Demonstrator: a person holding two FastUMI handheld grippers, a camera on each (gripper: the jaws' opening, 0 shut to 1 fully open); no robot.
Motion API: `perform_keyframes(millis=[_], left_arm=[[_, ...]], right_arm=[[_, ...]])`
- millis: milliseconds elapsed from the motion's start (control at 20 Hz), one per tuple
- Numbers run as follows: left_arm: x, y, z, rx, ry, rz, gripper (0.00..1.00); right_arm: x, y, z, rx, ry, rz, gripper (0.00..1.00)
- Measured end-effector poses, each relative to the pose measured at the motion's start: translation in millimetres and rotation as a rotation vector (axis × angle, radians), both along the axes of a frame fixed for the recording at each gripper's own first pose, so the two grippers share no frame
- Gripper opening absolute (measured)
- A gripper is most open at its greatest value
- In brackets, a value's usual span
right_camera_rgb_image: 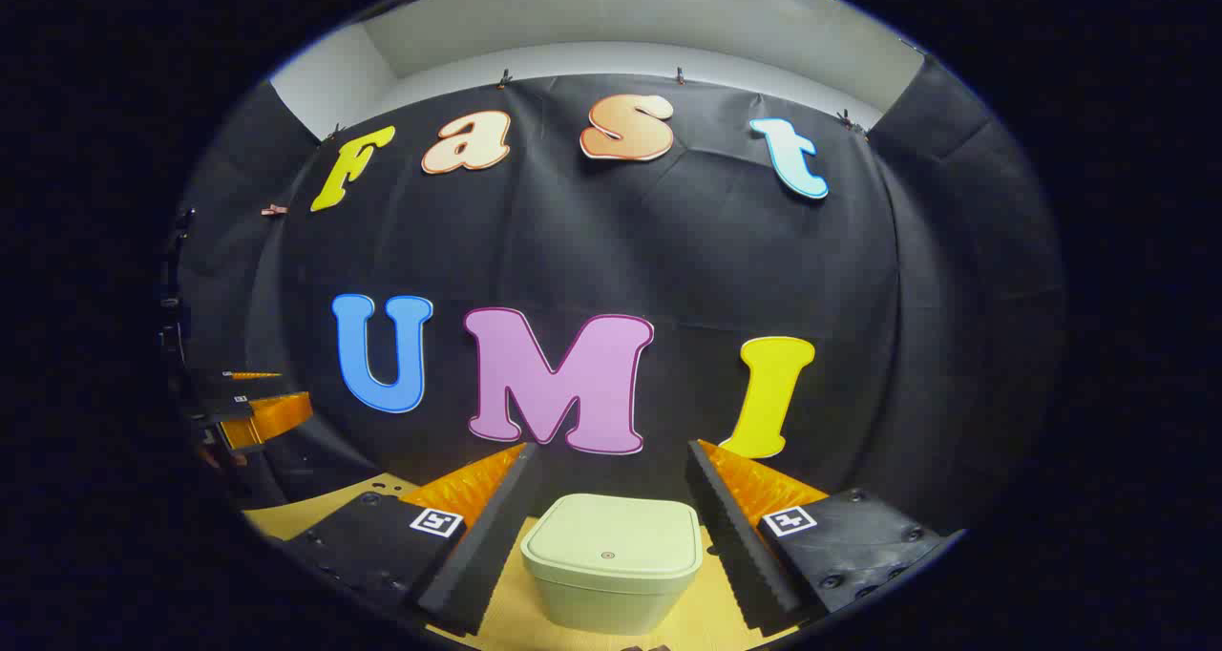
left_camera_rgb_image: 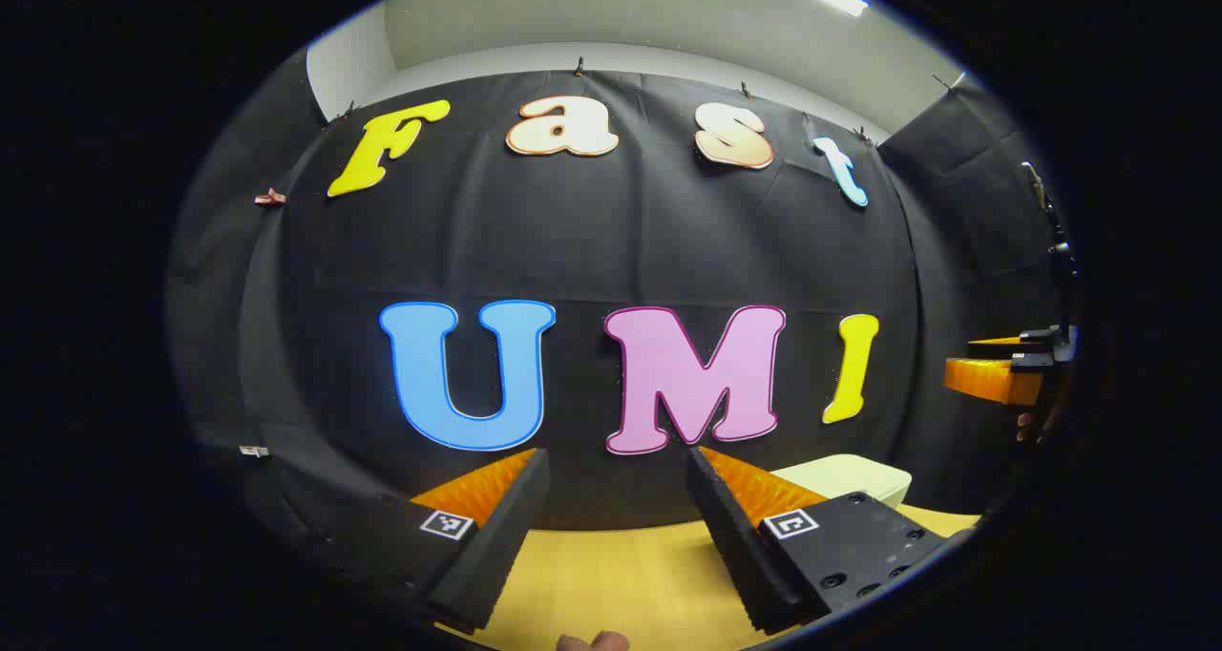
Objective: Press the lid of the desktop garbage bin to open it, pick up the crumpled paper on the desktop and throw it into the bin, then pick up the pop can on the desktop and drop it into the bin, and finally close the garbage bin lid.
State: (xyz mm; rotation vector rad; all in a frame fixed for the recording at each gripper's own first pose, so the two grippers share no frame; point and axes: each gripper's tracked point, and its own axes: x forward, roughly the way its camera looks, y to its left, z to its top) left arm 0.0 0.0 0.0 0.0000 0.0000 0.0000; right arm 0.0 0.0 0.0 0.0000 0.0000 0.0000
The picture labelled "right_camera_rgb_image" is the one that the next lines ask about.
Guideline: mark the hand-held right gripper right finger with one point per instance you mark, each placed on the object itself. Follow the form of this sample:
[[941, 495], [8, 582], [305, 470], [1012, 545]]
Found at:
[[740, 556]]

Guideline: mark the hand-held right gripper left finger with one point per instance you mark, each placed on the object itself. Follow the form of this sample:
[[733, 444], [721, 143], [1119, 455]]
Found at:
[[496, 546]]

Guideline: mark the wooden desktop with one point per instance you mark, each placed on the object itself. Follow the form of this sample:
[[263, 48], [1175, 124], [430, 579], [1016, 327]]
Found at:
[[305, 515]]

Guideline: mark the black backdrop cloth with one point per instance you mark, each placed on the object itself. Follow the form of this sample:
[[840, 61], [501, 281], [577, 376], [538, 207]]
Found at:
[[668, 250]]

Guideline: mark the green desktop garbage bin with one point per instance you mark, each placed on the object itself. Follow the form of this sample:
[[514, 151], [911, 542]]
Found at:
[[611, 556]]

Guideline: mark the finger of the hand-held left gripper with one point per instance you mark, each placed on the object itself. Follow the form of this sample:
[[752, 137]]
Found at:
[[277, 417], [253, 376]]

